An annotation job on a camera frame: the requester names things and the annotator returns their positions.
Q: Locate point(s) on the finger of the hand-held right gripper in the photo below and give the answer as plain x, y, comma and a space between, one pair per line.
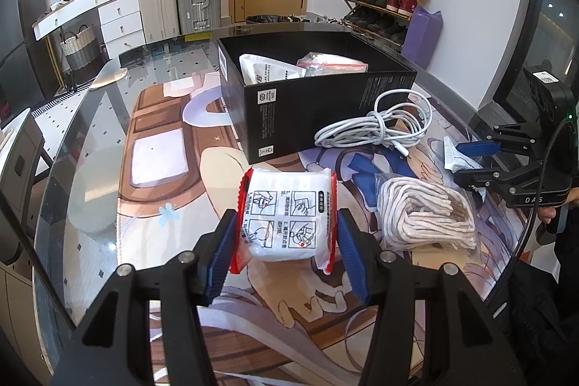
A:
488, 178
477, 148

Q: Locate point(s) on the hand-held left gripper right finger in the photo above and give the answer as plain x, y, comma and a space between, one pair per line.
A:
352, 261

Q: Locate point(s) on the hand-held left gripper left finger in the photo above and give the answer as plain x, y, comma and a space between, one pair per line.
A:
220, 264

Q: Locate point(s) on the small white sachet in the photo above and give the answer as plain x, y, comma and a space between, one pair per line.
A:
457, 157

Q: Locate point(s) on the red-edged white glove packet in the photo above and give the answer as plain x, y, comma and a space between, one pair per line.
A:
282, 218

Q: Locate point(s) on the black cardboard box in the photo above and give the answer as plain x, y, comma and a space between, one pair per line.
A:
307, 110

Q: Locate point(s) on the person's right hand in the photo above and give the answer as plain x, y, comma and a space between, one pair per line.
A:
549, 215

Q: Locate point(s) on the printed table mat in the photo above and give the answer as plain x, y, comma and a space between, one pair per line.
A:
172, 187

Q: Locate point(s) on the black framed glass door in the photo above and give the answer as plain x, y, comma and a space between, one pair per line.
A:
547, 33

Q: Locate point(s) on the purple bag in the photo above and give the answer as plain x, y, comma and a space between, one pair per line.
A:
423, 38

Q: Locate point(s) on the person's dark clothing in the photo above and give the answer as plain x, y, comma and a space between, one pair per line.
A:
547, 322

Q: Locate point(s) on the clear zip bag red strip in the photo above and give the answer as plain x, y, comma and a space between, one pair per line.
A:
330, 64

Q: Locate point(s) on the white printed packet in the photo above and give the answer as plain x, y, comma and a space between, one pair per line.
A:
267, 71

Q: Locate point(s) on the pile of loose sneakers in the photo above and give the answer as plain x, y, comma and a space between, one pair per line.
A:
316, 19

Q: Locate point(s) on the grey side table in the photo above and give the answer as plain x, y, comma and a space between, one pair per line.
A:
22, 169

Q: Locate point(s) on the white trash bin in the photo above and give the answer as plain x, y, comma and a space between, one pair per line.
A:
267, 19

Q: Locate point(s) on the white drawer unit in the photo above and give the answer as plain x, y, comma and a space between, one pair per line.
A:
121, 28

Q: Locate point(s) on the woven laundry basket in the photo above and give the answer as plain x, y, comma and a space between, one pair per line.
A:
81, 49

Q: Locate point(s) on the white suitcase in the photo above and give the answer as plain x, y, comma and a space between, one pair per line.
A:
158, 1

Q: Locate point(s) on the white vanity table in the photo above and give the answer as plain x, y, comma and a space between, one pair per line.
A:
77, 6

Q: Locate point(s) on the black refrigerator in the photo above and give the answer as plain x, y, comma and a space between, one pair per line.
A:
18, 38

